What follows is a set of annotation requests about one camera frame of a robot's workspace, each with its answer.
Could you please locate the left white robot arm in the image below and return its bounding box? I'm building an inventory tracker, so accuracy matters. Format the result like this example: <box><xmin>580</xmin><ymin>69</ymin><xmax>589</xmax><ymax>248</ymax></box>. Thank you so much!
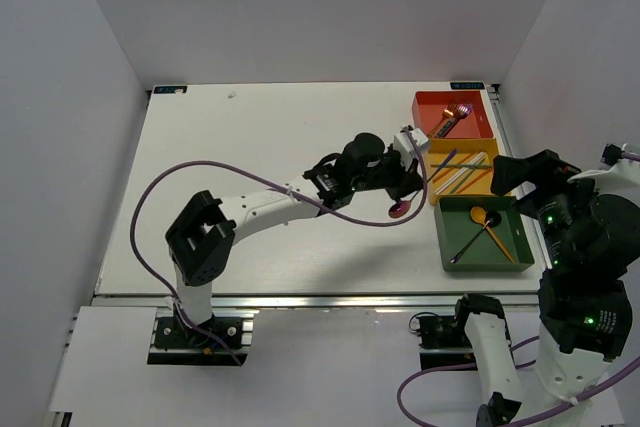
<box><xmin>165</xmin><ymin>128</ymin><xmax>429</xmax><ymax>346</ymax></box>

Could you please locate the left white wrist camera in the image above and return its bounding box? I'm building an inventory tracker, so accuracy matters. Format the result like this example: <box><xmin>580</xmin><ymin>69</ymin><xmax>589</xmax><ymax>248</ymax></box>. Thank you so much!
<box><xmin>391</xmin><ymin>126</ymin><xmax>430</xmax><ymax>170</ymax></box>

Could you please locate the left blue table label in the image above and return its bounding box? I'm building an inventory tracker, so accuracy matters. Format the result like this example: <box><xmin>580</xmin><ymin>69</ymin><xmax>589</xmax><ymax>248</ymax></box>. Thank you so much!
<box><xmin>151</xmin><ymin>85</ymin><xmax>187</xmax><ymax>95</ymax></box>

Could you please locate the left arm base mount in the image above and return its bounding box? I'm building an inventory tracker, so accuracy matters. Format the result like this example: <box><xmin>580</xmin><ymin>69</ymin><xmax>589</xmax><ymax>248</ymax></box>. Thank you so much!
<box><xmin>147</xmin><ymin>314</ymin><xmax>251</xmax><ymax>367</ymax></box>

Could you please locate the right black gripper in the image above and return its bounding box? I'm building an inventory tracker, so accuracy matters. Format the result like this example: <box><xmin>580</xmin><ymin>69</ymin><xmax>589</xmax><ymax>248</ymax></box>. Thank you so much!
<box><xmin>489</xmin><ymin>147</ymin><xmax>613</xmax><ymax>265</ymax></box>

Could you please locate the yellow container box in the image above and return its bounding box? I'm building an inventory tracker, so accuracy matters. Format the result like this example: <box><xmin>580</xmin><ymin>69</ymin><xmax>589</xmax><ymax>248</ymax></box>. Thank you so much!
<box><xmin>424</xmin><ymin>138</ymin><xmax>501</xmax><ymax>205</ymax></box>

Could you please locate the black spoon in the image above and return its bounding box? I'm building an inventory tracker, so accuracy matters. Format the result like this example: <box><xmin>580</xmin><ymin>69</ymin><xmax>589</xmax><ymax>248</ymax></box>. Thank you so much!
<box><xmin>450</xmin><ymin>224</ymin><xmax>487</xmax><ymax>264</ymax></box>

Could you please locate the iridescent rainbow spoon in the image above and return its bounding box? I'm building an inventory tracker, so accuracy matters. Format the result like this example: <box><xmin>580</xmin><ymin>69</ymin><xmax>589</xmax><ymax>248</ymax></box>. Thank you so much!
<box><xmin>388</xmin><ymin>196</ymin><xmax>413</xmax><ymax>219</ymax></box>

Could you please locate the gold fork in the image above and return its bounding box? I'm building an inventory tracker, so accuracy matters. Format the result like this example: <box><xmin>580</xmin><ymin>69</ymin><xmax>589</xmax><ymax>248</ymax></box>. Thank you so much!
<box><xmin>427</xmin><ymin>102</ymin><xmax>461</xmax><ymax>138</ymax></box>

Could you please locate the clear white chopstick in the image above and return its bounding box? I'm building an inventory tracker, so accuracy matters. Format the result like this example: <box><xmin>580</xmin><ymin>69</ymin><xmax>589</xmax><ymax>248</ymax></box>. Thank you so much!
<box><xmin>436</xmin><ymin>152</ymin><xmax>486</xmax><ymax>195</ymax></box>

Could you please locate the right blue table label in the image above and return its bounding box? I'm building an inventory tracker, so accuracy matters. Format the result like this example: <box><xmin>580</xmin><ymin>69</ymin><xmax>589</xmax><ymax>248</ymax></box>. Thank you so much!
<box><xmin>449</xmin><ymin>81</ymin><xmax>485</xmax><ymax>90</ymax></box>

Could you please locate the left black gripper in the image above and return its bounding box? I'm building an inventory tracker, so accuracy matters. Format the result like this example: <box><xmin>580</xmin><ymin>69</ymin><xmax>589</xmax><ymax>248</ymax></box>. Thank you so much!
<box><xmin>351</xmin><ymin>145</ymin><xmax>425</xmax><ymax>203</ymax></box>

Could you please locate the orange spoon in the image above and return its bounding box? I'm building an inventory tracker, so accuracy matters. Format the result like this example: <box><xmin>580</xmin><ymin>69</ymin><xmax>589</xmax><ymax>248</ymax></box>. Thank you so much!
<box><xmin>470</xmin><ymin>206</ymin><xmax>515</xmax><ymax>264</ymax></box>

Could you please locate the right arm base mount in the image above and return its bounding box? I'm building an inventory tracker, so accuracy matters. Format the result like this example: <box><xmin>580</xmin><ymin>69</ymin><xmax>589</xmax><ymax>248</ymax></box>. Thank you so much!
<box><xmin>408</xmin><ymin>312</ymin><xmax>475</xmax><ymax>370</ymax></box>

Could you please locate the red container box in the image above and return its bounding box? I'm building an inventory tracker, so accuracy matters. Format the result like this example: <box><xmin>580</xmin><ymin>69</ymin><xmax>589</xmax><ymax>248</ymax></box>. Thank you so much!
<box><xmin>412</xmin><ymin>90</ymin><xmax>499</xmax><ymax>155</ymax></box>

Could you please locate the orange chopstick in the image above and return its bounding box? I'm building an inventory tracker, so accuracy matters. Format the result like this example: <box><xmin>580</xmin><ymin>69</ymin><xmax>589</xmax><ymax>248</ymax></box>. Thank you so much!
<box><xmin>452</xmin><ymin>169</ymin><xmax>492</xmax><ymax>194</ymax></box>
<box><xmin>430</xmin><ymin>149</ymin><xmax>457</xmax><ymax>181</ymax></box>

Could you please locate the green container box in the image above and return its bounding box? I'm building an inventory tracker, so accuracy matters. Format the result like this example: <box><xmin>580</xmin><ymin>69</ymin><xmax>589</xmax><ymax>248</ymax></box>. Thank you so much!
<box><xmin>434</xmin><ymin>196</ymin><xmax>535</xmax><ymax>274</ymax></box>

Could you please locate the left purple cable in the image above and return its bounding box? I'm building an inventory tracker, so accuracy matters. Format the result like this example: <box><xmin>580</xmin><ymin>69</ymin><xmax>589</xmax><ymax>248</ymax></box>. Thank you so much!
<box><xmin>130</xmin><ymin>129</ymin><xmax>429</xmax><ymax>366</ymax></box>

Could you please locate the teal chopstick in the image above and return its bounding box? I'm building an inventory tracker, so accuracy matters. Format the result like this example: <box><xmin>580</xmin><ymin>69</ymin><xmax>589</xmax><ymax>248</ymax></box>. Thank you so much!
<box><xmin>429</xmin><ymin>163</ymin><xmax>493</xmax><ymax>170</ymax></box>

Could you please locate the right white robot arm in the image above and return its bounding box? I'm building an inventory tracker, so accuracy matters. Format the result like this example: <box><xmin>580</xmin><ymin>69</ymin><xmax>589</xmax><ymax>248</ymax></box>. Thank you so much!
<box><xmin>451</xmin><ymin>144</ymin><xmax>639</xmax><ymax>426</ymax></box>

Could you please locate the blue table label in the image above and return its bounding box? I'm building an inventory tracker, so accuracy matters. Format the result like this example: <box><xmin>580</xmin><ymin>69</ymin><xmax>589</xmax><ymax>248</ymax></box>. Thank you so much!
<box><xmin>151</xmin><ymin>85</ymin><xmax>187</xmax><ymax>95</ymax></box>
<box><xmin>449</xmin><ymin>81</ymin><xmax>485</xmax><ymax>90</ymax></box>

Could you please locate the purple fork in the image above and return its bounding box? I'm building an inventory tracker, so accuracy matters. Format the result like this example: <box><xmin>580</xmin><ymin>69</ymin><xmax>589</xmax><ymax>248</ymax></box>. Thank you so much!
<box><xmin>455</xmin><ymin>103</ymin><xmax>473</xmax><ymax>119</ymax></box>

